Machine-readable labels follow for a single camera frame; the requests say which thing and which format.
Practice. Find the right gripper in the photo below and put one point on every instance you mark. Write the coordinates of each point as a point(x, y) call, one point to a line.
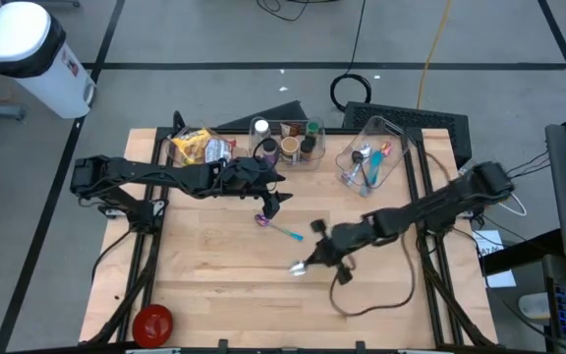
point(347, 241)

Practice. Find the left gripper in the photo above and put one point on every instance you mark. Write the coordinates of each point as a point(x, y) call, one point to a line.
point(251, 179)

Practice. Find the purple-label spice jar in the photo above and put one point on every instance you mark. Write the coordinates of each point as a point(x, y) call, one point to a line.
point(269, 148)

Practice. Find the furikake jar tan lid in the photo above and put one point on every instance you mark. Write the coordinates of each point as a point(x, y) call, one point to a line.
point(290, 146)

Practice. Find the orange spice jar black lid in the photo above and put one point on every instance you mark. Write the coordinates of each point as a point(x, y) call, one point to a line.
point(306, 148)

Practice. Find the brown spice pouch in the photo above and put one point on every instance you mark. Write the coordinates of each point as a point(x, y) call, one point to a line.
point(290, 129)

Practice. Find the white-lid spice jar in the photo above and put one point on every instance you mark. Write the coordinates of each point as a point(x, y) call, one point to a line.
point(262, 128)

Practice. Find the green-lid spice jar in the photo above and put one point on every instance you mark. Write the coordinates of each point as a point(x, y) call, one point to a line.
point(312, 129)

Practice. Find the yellow ramen packet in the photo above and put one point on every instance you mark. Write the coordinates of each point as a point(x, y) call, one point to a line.
point(192, 145)

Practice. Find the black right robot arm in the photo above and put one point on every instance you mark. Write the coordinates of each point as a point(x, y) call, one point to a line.
point(440, 204)

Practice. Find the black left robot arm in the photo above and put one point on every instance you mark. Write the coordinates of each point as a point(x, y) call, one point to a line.
point(140, 172)

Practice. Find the clear plastic bin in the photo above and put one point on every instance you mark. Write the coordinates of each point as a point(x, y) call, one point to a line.
point(185, 157)
point(283, 164)
point(396, 167)

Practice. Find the black mesh computer case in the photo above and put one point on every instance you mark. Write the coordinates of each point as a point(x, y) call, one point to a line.
point(425, 123)

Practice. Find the red bowl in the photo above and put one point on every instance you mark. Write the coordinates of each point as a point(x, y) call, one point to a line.
point(152, 326)

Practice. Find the white paper sheet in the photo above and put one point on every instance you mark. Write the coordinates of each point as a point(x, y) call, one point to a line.
point(501, 280)

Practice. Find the white rounded object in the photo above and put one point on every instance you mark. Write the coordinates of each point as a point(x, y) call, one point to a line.
point(533, 306)

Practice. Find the white trash can black liner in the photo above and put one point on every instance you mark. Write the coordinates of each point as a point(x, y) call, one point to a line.
point(37, 74)

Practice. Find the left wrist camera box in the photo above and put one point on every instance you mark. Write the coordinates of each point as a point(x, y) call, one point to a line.
point(248, 169)

